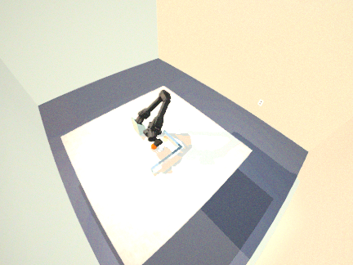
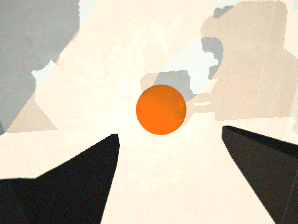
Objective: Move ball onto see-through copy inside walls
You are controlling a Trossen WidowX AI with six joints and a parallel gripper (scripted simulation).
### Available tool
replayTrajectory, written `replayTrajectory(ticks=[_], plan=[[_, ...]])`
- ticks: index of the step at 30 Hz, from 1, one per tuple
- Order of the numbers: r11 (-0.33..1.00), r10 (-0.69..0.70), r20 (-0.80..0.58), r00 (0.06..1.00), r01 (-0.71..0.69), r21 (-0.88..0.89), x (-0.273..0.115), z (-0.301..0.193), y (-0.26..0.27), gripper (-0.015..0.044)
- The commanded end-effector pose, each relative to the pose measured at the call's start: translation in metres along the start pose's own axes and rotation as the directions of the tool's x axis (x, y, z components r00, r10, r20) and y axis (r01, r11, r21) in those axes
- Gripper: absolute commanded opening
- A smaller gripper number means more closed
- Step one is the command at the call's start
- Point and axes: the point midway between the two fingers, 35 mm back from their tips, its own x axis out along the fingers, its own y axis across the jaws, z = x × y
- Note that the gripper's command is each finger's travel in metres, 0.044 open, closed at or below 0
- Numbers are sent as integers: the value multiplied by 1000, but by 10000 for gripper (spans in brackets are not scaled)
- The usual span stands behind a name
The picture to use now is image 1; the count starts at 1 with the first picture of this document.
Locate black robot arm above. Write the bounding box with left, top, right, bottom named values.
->
left=135, top=90, right=171, bottom=142

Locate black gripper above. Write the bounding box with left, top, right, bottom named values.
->
left=143, top=129, right=163, bottom=147

